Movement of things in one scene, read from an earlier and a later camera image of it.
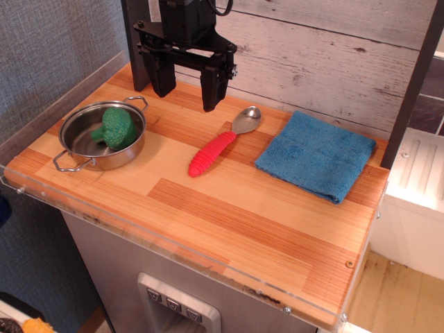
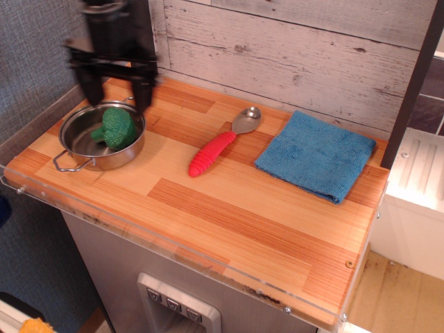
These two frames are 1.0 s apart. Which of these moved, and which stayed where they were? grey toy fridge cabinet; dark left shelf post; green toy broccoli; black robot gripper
Moved: black robot gripper
Stayed: grey toy fridge cabinet; dark left shelf post; green toy broccoli
